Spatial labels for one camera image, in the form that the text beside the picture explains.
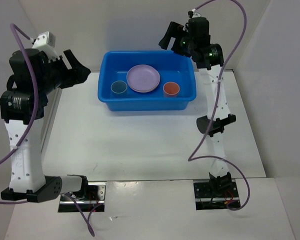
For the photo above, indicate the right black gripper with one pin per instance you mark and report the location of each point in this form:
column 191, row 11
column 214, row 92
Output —
column 174, row 30

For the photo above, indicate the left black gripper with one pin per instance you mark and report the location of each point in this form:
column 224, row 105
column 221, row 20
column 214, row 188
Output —
column 78, row 75

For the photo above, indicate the blue plastic cup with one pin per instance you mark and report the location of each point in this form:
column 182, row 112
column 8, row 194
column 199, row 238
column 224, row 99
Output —
column 119, row 89

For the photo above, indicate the purple plastic plate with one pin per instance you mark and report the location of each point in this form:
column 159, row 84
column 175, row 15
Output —
column 143, row 77

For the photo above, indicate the red plastic cup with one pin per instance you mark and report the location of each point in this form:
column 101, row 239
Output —
column 171, row 90

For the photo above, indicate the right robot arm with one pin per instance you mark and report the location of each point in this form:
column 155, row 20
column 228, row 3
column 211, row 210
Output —
column 193, row 40

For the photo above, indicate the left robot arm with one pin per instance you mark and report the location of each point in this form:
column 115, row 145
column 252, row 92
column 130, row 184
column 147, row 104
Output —
column 36, row 72

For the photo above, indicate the blue plastic bin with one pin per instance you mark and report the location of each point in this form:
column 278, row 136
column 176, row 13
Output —
column 171, row 68

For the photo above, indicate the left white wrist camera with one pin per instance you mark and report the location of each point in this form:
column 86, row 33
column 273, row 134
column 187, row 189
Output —
column 45, row 39

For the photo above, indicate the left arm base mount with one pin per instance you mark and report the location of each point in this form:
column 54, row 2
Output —
column 92, row 201

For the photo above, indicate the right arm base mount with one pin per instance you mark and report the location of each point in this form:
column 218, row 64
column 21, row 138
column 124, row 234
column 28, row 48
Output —
column 205, row 199

